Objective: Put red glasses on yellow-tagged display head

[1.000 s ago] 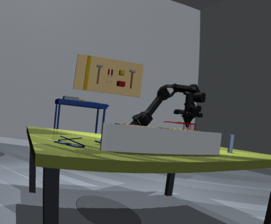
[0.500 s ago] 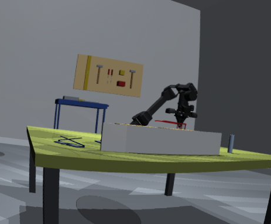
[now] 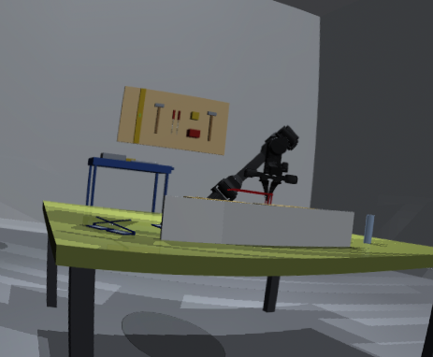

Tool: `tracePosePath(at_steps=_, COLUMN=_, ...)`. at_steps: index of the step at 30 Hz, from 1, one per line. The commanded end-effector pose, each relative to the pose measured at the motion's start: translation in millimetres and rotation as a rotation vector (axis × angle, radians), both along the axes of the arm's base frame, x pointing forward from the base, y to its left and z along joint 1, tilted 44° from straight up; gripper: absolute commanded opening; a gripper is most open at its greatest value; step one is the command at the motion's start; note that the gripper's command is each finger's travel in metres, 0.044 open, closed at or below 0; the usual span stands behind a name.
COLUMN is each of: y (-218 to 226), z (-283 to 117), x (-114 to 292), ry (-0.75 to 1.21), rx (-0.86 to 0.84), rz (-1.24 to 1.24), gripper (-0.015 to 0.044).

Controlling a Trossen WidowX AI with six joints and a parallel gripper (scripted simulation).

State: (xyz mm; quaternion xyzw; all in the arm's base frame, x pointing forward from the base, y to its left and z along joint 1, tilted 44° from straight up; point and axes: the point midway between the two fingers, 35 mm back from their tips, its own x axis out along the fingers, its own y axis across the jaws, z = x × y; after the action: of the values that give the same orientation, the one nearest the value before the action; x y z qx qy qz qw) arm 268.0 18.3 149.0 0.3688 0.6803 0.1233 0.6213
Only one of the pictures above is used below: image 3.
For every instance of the grey rectangular panel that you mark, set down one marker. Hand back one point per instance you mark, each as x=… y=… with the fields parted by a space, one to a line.
x=219 y=222

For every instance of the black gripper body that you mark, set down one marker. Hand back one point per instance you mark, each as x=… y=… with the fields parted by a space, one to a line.
x=250 y=173

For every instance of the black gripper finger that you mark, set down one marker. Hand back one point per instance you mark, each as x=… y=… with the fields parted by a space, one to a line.
x=265 y=185
x=273 y=185

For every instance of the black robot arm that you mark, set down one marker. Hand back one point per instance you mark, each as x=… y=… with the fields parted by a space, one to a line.
x=286 y=140

